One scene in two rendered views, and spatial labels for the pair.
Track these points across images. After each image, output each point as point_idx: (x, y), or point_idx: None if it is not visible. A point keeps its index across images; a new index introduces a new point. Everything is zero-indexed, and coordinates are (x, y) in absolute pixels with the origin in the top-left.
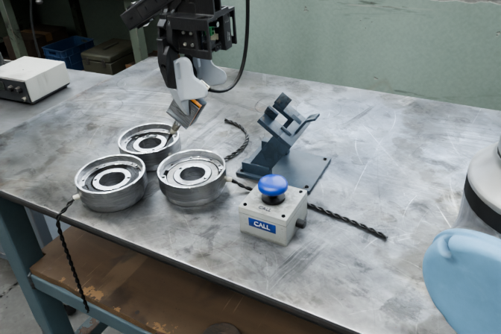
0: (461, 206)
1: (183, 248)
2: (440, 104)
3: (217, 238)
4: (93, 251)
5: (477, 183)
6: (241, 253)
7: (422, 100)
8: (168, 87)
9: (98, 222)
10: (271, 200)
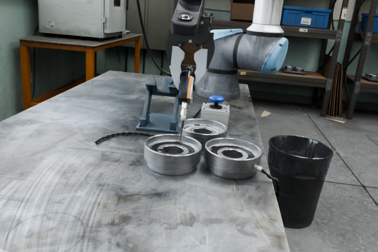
0: (269, 41)
1: (253, 139)
2: (66, 92)
3: (237, 133)
4: None
5: (275, 31)
6: (241, 128)
7: (59, 95)
8: (207, 68)
9: (263, 166)
10: (220, 106)
